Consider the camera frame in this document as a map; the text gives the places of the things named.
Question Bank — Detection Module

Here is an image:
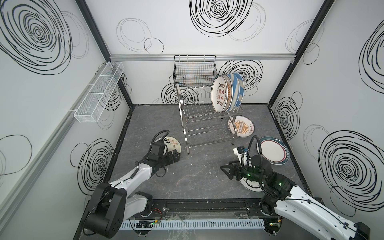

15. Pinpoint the cream floral plate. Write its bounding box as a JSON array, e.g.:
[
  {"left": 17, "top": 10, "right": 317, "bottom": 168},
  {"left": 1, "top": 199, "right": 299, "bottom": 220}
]
[{"left": 163, "top": 137, "right": 182, "bottom": 155}]

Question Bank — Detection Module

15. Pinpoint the stainless steel dish rack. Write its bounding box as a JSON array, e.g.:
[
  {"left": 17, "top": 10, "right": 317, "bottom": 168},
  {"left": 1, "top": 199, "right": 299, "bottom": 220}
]
[{"left": 175, "top": 84, "right": 244, "bottom": 154}]

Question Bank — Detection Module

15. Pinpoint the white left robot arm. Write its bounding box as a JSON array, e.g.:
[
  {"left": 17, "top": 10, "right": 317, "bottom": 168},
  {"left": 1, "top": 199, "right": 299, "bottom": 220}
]
[{"left": 78, "top": 138, "right": 182, "bottom": 239}]

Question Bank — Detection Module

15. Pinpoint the sunburst plate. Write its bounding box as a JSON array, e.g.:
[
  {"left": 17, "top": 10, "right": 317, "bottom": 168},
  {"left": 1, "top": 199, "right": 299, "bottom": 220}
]
[
  {"left": 227, "top": 116, "right": 255, "bottom": 138},
  {"left": 224, "top": 75, "right": 234, "bottom": 112}
]

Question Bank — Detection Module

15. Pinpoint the white slotted cable duct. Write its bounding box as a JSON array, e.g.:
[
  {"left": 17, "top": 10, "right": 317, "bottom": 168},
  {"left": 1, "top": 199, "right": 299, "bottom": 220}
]
[{"left": 120, "top": 219, "right": 265, "bottom": 231}]

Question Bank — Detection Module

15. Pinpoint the green rim red ring plate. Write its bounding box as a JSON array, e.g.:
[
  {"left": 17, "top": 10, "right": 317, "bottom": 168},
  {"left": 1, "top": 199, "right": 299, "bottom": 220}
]
[{"left": 260, "top": 137, "right": 291, "bottom": 166}]

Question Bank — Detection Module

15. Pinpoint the white plate thin green line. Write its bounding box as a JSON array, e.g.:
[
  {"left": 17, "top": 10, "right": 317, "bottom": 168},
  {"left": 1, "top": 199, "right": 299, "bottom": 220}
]
[{"left": 237, "top": 154, "right": 262, "bottom": 192}]

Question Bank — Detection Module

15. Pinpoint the black wire wall basket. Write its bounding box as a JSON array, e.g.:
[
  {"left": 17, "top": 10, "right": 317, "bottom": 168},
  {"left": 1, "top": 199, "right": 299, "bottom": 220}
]
[{"left": 173, "top": 60, "right": 218, "bottom": 88}]

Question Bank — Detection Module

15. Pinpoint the red text green rim plate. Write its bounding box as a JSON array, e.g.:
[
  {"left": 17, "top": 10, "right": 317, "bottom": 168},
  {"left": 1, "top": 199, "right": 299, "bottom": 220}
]
[{"left": 211, "top": 76, "right": 227, "bottom": 113}]

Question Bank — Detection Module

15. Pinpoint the large blue striped plate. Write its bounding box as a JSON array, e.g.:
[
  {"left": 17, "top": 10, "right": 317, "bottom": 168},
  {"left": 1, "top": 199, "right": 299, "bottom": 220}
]
[{"left": 234, "top": 73, "right": 244, "bottom": 109}]

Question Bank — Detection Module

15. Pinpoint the small blue striped plate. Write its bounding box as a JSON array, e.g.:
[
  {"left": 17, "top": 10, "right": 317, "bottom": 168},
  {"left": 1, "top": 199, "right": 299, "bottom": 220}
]
[{"left": 228, "top": 74, "right": 240, "bottom": 111}]

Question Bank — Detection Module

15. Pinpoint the white wire wall shelf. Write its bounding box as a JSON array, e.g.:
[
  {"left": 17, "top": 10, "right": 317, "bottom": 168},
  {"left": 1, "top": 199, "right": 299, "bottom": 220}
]
[{"left": 74, "top": 62, "right": 124, "bottom": 123}]

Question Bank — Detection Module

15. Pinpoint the aluminium wall rail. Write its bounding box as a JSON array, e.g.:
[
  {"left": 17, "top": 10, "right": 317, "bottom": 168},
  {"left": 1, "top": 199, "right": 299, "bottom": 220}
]
[{"left": 110, "top": 54, "right": 296, "bottom": 62}]

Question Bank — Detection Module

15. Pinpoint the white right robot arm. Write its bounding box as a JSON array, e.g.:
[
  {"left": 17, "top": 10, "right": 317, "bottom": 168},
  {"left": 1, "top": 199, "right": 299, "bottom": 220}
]
[{"left": 221, "top": 155, "right": 371, "bottom": 240}]

